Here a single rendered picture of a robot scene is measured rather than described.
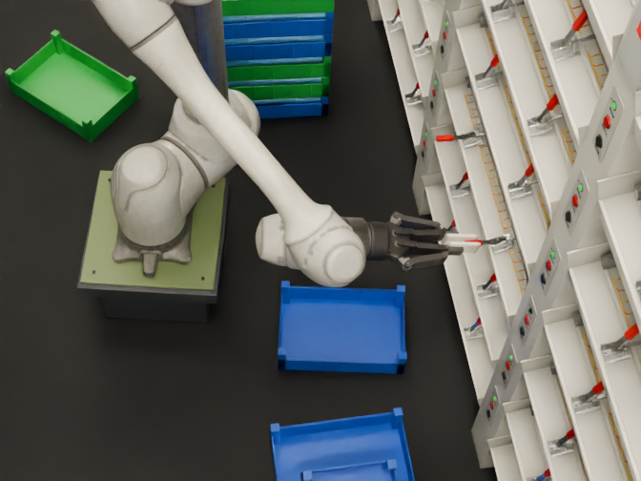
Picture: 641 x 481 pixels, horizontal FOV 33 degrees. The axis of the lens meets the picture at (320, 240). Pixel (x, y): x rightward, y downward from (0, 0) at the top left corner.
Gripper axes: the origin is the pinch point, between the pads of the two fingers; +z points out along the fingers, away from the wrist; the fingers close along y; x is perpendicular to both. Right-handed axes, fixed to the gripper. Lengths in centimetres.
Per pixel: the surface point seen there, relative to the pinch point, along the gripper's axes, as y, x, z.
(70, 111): -89, -72, -67
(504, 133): -13.7, 18.1, 5.1
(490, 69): -26.2, 22.3, 3.7
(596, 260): 27.7, 37.5, 1.4
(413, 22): -80, -19, 14
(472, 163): -21.0, -1.0, 8.2
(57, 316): -25, -73, -72
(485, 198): -11.6, -0.7, 8.8
